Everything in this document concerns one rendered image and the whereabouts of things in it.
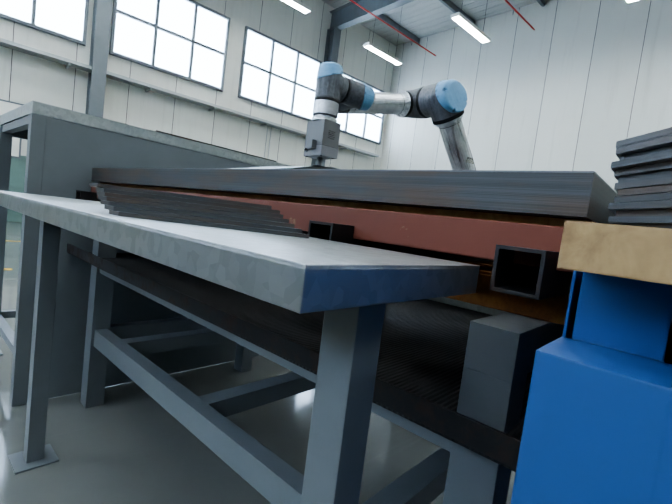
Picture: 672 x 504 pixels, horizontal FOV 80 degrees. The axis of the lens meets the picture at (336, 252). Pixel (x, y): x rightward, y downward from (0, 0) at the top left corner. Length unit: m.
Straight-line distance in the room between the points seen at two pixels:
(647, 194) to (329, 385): 0.28
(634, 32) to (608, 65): 0.76
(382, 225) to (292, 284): 0.36
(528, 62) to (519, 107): 1.18
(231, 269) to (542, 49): 12.66
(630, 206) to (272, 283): 0.23
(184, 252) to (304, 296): 0.15
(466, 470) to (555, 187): 0.36
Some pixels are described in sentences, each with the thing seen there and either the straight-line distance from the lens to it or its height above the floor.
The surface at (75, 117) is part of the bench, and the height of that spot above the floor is 1.03.
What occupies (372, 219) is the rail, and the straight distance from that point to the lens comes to 0.61.
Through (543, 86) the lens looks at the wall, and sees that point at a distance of 12.43.
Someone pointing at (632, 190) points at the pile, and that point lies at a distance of 0.31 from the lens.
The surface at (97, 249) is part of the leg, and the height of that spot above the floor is 0.58.
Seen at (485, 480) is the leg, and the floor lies 0.49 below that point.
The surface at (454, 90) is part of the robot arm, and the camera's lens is 1.55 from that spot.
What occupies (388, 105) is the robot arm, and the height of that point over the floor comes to 1.22.
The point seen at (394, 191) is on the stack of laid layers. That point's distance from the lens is 0.59.
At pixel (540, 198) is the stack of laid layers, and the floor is 0.83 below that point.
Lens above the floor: 0.78
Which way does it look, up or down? 4 degrees down
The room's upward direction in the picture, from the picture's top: 7 degrees clockwise
